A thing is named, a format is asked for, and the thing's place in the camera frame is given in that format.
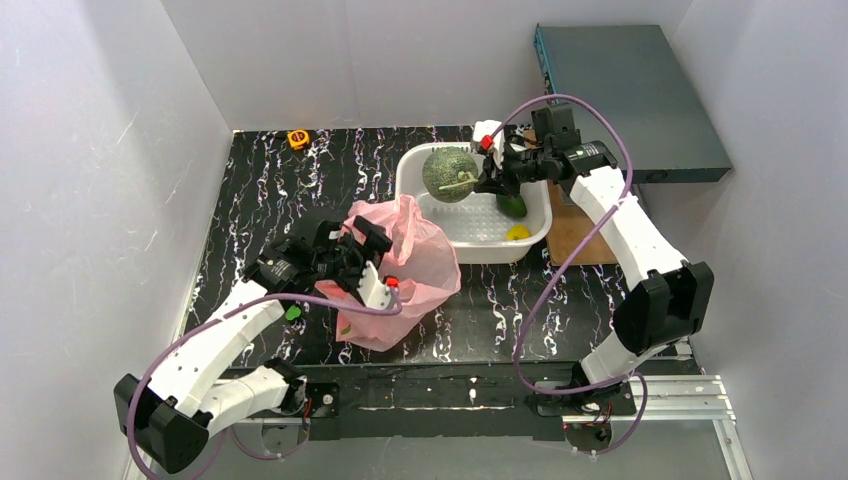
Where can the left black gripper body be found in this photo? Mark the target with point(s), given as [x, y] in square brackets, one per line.
[346, 258]

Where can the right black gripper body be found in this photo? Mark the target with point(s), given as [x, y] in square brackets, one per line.
[502, 165]

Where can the green fake melon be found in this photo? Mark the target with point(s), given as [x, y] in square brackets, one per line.
[449, 174]

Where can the pink plastic bag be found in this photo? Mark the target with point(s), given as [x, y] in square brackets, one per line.
[422, 258]

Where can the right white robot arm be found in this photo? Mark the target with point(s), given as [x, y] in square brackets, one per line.
[667, 295]

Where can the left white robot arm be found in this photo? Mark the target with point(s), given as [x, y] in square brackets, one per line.
[169, 414]

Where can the fake green avocado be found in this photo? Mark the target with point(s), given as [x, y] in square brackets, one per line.
[512, 207]

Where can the fake yellow fruit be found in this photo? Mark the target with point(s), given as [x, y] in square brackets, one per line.
[517, 233]

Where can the white plastic basin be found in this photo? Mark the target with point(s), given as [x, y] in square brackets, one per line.
[475, 226]

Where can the green bone toy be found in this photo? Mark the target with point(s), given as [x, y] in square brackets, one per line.
[293, 313]

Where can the wooden board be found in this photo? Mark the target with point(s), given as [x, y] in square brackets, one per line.
[569, 226]

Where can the black marble mat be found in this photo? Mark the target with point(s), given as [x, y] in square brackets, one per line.
[267, 185]

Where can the orange tape measure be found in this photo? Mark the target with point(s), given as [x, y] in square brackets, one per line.
[298, 139]

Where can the grey metal box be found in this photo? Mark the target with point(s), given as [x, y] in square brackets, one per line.
[632, 77]

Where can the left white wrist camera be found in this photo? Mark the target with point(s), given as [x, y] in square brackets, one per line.
[375, 294]

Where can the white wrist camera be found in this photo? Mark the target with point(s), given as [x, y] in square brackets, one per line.
[487, 137]
[375, 294]

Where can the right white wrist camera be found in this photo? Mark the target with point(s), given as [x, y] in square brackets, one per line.
[487, 137]

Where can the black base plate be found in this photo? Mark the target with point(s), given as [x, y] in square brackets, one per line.
[425, 400]

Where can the aluminium frame rail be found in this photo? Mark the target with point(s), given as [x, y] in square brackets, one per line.
[602, 428]

